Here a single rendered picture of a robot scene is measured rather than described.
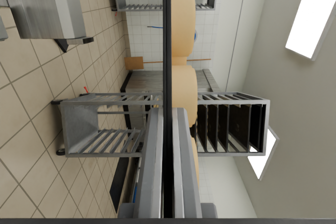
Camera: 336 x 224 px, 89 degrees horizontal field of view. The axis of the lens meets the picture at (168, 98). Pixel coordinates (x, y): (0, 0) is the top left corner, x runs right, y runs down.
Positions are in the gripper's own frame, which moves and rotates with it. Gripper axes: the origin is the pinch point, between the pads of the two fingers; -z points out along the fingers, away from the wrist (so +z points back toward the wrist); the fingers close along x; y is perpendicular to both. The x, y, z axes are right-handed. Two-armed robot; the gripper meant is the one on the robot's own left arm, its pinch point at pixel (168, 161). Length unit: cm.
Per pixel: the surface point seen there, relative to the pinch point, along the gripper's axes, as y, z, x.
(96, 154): -122, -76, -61
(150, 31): -126, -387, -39
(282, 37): -103, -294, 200
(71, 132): -111, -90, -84
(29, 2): 4.3, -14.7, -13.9
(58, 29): 1.9, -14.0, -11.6
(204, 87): -199, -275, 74
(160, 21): -105, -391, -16
